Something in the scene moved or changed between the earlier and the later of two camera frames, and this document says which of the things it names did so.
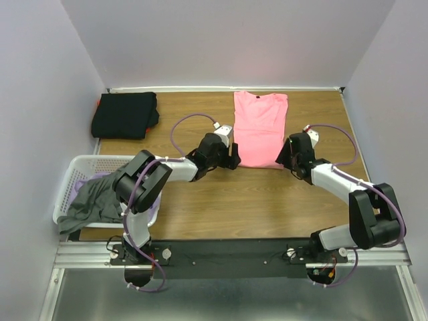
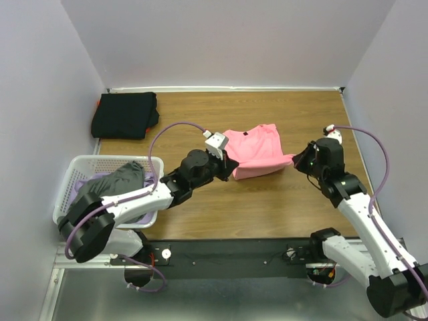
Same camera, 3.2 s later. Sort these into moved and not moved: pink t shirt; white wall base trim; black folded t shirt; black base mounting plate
Moved: pink t shirt
Not moved: white wall base trim; black base mounting plate; black folded t shirt
